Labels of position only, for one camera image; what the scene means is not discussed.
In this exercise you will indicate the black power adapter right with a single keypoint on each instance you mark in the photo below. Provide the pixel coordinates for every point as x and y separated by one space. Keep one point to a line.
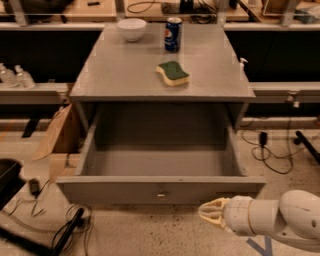
263 137

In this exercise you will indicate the clear sanitizer bottle left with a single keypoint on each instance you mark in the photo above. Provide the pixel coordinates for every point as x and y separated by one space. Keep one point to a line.
7 76

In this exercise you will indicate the black power adapter left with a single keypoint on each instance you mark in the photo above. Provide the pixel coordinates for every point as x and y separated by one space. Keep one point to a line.
34 187

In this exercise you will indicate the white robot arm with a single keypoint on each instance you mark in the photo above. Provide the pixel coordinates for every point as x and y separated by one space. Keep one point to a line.
293 220

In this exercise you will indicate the black power adapter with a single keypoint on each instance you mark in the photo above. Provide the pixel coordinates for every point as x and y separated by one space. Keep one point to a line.
263 137
34 187

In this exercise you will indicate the white ceramic bowl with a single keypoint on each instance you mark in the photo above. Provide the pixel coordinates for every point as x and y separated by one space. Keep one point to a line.
132 29

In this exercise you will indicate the green yellow sponge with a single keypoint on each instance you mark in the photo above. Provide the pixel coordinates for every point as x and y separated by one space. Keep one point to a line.
172 73

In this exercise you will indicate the clear sanitizer bottle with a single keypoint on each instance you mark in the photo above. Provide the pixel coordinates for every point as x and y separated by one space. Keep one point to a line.
24 78
7 76

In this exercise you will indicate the brown cardboard box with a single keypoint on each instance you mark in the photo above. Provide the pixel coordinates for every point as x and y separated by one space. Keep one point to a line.
60 143

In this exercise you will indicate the blue Pepsi soda can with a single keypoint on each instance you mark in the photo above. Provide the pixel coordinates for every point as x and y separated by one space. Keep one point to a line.
173 30

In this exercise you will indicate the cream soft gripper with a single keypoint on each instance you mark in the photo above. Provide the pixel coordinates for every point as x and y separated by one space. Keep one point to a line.
237 213

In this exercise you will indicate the grey top drawer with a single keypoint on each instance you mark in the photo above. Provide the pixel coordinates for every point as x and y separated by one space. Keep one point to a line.
132 159

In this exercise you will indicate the small white pump bottle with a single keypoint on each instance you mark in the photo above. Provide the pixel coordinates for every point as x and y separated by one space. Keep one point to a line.
243 62

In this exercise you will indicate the black stand leg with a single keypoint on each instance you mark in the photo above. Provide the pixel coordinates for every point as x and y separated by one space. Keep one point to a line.
39 249

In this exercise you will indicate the clear sanitizer bottle right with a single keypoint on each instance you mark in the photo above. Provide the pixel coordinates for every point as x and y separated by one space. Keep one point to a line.
24 78

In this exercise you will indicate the black bin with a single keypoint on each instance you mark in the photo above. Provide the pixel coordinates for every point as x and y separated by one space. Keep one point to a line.
10 180

